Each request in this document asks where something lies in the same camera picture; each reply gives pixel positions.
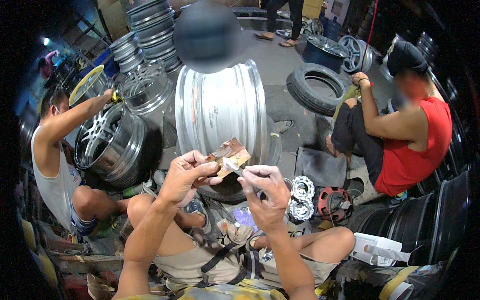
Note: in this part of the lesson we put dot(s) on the silver mesh wheel rim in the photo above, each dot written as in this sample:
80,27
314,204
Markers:
146,88

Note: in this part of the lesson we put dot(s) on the person's left hand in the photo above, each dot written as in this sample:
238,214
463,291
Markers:
176,183

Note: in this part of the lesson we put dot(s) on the wheel rim with yellow edge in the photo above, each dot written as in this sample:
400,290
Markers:
88,84

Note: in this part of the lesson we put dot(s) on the black tyre under rim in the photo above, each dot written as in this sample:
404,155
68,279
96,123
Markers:
225,189

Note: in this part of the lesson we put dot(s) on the row of black wheel rims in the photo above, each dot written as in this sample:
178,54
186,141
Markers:
412,221

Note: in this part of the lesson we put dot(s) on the small putty spatula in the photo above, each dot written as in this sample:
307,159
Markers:
232,165

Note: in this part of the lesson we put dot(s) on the person's body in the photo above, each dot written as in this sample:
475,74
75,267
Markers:
225,293

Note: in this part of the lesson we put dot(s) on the dark sandal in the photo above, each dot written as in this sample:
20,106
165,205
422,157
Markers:
285,126

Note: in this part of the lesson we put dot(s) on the white plastic container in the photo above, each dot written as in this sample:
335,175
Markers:
375,247

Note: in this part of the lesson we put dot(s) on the large silver wheel rim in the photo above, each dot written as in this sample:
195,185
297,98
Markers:
221,108

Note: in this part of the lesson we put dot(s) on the green spray can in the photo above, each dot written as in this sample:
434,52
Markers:
133,191

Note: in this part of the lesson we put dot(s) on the person's right hand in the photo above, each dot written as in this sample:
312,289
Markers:
268,204

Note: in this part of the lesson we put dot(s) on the black rubber mat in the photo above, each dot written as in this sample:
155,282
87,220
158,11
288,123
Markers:
318,167

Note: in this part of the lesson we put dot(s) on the short stack of wheel rims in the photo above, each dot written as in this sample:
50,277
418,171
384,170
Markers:
125,52

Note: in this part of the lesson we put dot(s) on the dark blue wheel rim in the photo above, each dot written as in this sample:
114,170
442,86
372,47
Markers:
318,54

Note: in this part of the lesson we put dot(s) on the person's legs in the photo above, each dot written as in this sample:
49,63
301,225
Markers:
170,240

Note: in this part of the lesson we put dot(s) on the dirty rag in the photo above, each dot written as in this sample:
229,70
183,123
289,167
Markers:
236,232

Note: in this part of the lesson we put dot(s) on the silver five-spoke wheel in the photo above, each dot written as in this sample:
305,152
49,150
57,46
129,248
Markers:
352,54

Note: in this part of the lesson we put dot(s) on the chrome spoked wheel rim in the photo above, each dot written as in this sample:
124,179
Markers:
108,140

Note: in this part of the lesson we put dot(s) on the green cloth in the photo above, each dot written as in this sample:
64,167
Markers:
345,99

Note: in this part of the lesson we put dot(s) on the tall stack of wheel rims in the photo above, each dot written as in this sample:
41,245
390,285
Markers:
155,30

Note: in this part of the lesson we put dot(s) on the yellow cloth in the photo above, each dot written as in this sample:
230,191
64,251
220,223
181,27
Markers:
117,97

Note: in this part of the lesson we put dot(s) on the purple plastic piece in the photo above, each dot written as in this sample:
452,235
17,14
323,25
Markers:
245,217

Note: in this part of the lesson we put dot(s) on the brown cardboard piece with putty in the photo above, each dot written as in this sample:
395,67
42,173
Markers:
234,152

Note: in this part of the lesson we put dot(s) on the blue barrel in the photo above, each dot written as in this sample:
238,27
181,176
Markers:
332,29

